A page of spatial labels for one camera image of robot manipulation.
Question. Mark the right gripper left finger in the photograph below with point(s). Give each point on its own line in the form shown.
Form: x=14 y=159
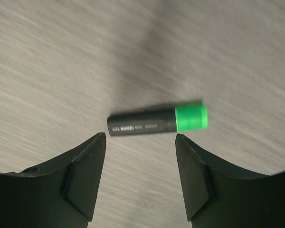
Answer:
x=58 y=193

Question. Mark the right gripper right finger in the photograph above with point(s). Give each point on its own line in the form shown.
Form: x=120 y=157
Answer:
x=219 y=194

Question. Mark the green capped black highlighter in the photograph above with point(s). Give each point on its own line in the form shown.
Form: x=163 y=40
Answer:
x=168 y=120

